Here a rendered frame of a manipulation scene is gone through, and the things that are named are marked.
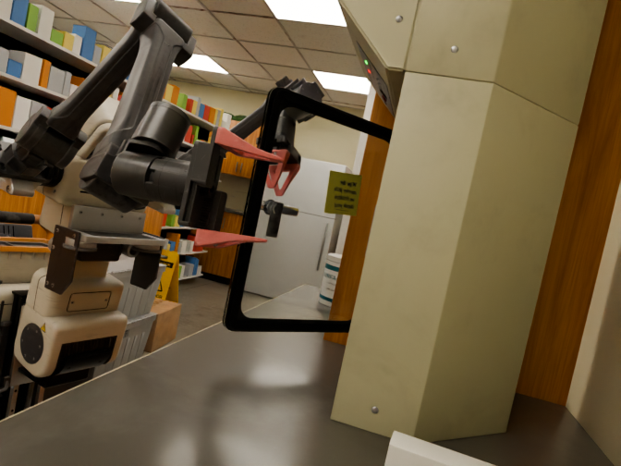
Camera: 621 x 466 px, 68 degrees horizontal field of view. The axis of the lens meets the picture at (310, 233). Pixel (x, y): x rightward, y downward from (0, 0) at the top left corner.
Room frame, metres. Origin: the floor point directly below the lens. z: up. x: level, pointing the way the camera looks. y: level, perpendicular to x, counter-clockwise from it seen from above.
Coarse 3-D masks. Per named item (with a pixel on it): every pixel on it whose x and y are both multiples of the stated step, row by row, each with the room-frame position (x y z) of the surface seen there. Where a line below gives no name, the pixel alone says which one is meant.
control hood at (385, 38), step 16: (352, 0) 0.63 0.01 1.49; (368, 0) 0.62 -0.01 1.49; (384, 0) 0.62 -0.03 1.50; (400, 0) 0.61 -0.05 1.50; (416, 0) 0.61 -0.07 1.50; (352, 16) 0.63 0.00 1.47; (368, 16) 0.62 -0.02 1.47; (384, 16) 0.62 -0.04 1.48; (400, 16) 0.61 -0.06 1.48; (416, 16) 0.61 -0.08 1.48; (352, 32) 0.71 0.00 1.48; (368, 32) 0.62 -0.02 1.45; (384, 32) 0.62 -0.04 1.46; (400, 32) 0.61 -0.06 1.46; (368, 48) 0.65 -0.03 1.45; (384, 48) 0.61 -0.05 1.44; (400, 48) 0.61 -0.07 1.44; (384, 64) 0.62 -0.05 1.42; (400, 64) 0.61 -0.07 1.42; (384, 80) 0.70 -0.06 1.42; (400, 80) 0.65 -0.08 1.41
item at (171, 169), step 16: (160, 160) 0.56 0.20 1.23; (176, 160) 0.57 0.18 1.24; (192, 160) 0.54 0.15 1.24; (160, 176) 0.55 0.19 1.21; (176, 176) 0.55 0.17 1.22; (160, 192) 0.55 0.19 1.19; (176, 192) 0.55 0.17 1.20; (192, 192) 0.54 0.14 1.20; (208, 192) 0.56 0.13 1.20; (192, 208) 0.54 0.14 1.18; (192, 224) 0.54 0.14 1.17
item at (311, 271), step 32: (288, 128) 0.76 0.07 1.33; (320, 128) 0.79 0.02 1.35; (256, 160) 0.73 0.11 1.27; (288, 160) 0.76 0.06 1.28; (320, 160) 0.80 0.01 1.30; (352, 160) 0.84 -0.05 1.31; (384, 160) 0.89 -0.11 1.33; (288, 192) 0.77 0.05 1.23; (320, 192) 0.81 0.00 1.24; (352, 192) 0.85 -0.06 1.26; (288, 224) 0.78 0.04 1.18; (320, 224) 0.82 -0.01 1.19; (352, 224) 0.86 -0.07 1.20; (256, 256) 0.75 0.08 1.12; (288, 256) 0.79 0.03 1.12; (320, 256) 0.83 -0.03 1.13; (352, 256) 0.87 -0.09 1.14; (256, 288) 0.76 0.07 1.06; (288, 288) 0.79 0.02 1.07; (320, 288) 0.83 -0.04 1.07; (352, 288) 0.88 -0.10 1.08; (224, 320) 0.73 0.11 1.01
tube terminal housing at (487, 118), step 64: (448, 0) 0.60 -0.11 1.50; (512, 0) 0.58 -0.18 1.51; (576, 0) 0.65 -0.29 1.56; (448, 64) 0.60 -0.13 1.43; (512, 64) 0.60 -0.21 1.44; (576, 64) 0.67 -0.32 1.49; (448, 128) 0.59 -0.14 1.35; (512, 128) 0.61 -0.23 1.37; (576, 128) 0.68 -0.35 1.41; (384, 192) 0.61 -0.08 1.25; (448, 192) 0.59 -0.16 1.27; (512, 192) 0.63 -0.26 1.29; (384, 256) 0.60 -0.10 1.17; (448, 256) 0.58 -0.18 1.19; (512, 256) 0.64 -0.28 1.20; (384, 320) 0.60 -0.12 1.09; (448, 320) 0.59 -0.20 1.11; (512, 320) 0.66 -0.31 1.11; (384, 384) 0.59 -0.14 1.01; (448, 384) 0.61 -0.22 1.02; (512, 384) 0.68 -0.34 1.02
